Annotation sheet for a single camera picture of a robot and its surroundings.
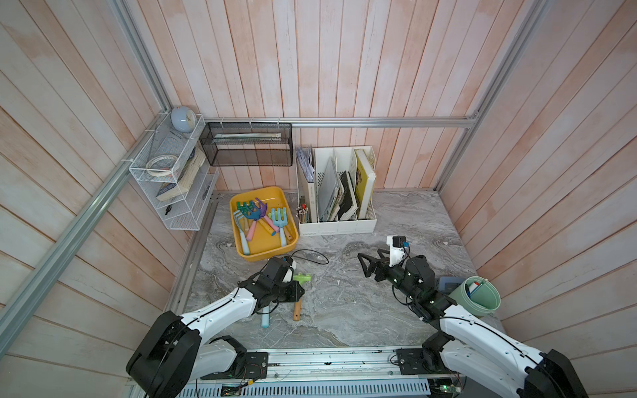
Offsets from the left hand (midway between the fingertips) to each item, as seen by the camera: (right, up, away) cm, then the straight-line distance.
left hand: (300, 294), depth 85 cm
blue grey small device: (+52, +3, +2) cm, 52 cm away
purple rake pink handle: (-19, +29, +26) cm, 44 cm away
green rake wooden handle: (-1, -4, -5) cm, 6 cm away
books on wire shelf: (-42, +36, -5) cm, 55 cm away
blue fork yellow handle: (-9, +24, +21) cm, 34 cm away
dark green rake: (-27, +32, +26) cm, 49 cm away
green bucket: (+57, +2, -7) cm, 58 cm away
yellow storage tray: (-18, +25, +22) cm, 37 cm away
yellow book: (+23, +41, +4) cm, 47 cm away
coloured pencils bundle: (+1, +28, +5) cm, 29 cm away
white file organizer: (+17, +35, +20) cm, 44 cm away
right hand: (+23, +16, -4) cm, 28 cm away
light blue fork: (-29, +26, +23) cm, 45 cm away
